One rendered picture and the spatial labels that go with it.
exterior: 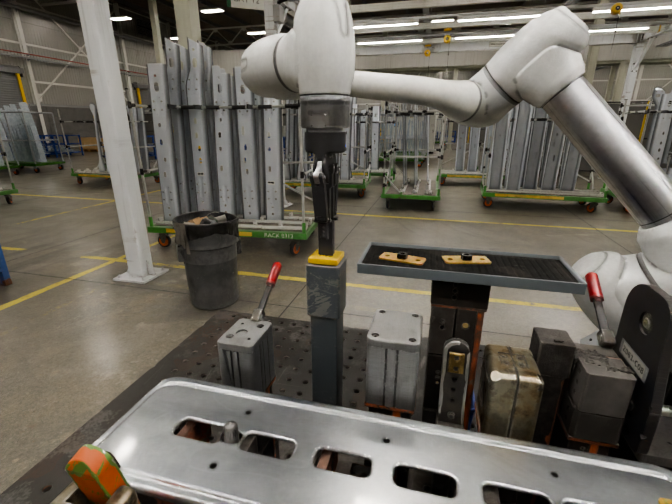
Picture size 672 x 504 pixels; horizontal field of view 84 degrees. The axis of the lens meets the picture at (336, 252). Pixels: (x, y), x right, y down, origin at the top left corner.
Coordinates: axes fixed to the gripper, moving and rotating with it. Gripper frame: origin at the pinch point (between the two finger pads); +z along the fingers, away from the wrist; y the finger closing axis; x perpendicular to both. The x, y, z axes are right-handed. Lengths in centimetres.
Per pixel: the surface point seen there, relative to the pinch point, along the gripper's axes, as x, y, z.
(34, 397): -181, -51, 118
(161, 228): -282, -285, 91
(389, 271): 13.6, 6.9, 3.3
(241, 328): -11.1, 16.4, 12.9
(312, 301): -2.1, 3.5, 12.7
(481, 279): 28.9, 6.9, 3.2
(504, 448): 31.7, 26.1, 19.0
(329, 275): 1.6, 3.5, 6.6
